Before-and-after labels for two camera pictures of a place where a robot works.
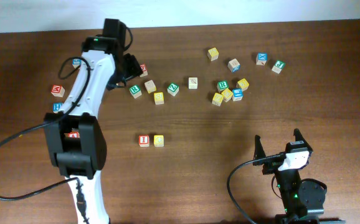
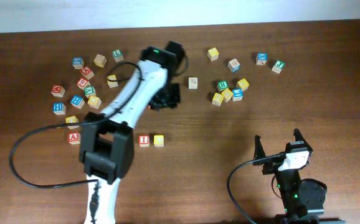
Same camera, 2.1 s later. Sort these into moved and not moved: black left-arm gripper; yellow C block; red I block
Moved: black left-arm gripper
Not moved: yellow C block; red I block
